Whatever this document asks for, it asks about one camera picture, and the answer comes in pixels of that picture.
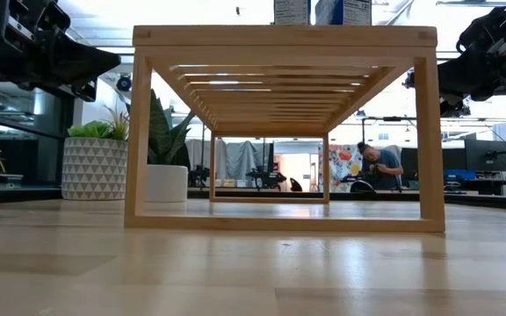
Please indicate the small black monitor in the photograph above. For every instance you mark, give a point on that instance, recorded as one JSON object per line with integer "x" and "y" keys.
{"x": 453, "y": 159}
{"x": 410, "y": 164}

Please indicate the green snake plant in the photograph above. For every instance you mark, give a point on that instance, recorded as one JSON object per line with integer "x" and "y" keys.
{"x": 165, "y": 136}

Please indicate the orange Mini Wheats cereal box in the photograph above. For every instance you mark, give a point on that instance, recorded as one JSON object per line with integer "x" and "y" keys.
{"x": 291, "y": 12}

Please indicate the person at workbench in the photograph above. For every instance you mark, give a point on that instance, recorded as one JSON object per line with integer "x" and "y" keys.
{"x": 385, "y": 169}

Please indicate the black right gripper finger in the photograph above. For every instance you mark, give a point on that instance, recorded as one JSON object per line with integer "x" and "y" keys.
{"x": 450, "y": 107}
{"x": 468, "y": 79}

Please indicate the white plant pot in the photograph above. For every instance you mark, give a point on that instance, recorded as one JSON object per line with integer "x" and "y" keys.
{"x": 169, "y": 184}

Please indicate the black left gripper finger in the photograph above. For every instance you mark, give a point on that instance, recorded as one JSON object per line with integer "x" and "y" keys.
{"x": 86, "y": 63}
{"x": 87, "y": 91}

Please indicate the black office chair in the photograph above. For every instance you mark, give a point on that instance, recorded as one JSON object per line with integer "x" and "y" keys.
{"x": 295, "y": 186}

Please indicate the large black monitor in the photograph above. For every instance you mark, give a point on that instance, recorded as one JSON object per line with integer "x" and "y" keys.
{"x": 486, "y": 155}

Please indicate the triangle-patterned grey planter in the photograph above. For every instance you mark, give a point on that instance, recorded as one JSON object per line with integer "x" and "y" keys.
{"x": 95, "y": 171}

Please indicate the light green leafy plant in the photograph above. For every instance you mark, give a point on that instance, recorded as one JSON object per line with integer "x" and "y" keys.
{"x": 88, "y": 130}

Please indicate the round black ceiling device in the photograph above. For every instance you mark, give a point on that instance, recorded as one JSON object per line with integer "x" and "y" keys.
{"x": 123, "y": 83}
{"x": 409, "y": 80}

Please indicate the grey hanging cloth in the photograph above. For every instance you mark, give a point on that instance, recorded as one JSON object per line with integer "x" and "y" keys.
{"x": 242, "y": 158}

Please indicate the wooden slatted shelf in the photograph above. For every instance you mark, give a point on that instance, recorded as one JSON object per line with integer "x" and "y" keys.
{"x": 279, "y": 36}

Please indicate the white hanging cloth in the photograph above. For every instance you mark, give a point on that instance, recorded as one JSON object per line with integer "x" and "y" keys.
{"x": 196, "y": 153}

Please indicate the background black robot arm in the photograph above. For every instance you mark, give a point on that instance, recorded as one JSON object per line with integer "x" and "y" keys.
{"x": 266, "y": 177}
{"x": 199, "y": 175}

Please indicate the blue Frosted Flakes cereal box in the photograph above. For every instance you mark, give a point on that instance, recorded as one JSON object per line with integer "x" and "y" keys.
{"x": 330, "y": 13}

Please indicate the colourful floral hanging cloth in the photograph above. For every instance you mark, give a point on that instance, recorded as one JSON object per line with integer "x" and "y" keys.
{"x": 343, "y": 164}

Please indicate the blue storage bin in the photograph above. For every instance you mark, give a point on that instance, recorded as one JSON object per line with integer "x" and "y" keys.
{"x": 459, "y": 175}

